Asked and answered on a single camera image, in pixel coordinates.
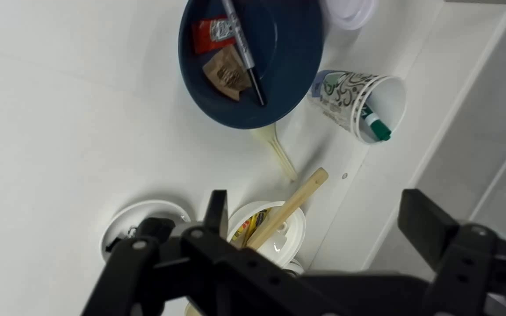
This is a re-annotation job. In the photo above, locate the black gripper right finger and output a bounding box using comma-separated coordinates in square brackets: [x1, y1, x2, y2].
[398, 188, 506, 316]

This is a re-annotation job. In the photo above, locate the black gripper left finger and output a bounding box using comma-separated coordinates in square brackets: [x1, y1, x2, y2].
[83, 188, 348, 316]

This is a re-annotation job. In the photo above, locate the white printed coffee cup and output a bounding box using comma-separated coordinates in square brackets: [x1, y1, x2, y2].
[308, 69, 380, 143]
[355, 74, 410, 146]

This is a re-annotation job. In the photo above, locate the crumpled black object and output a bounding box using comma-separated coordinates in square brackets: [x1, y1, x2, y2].
[104, 227, 139, 255]

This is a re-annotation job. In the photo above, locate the white lid holding black object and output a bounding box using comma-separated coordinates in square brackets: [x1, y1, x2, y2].
[99, 199, 199, 264]

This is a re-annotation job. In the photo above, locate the white bowl with lid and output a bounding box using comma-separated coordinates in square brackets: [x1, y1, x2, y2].
[225, 199, 310, 276]

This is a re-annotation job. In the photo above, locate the green marker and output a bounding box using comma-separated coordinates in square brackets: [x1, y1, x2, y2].
[361, 104, 394, 144]

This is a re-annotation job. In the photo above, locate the translucent plastic utensil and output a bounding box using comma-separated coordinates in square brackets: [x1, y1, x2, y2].
[255, 123, 301, 185]

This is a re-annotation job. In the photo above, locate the brown paper packet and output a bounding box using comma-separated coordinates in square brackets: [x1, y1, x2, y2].
[201, 44, 255, 104]

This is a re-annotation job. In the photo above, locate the red sauce packet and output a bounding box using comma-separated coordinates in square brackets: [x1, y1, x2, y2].
[192, 16, 239, 56]

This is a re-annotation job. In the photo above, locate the dark blue bowl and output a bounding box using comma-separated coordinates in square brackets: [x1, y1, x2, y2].
[176, 0, 327, 132]

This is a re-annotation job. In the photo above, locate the white plastic lid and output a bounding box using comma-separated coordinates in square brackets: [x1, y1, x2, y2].
[322, 0, 380, 34]

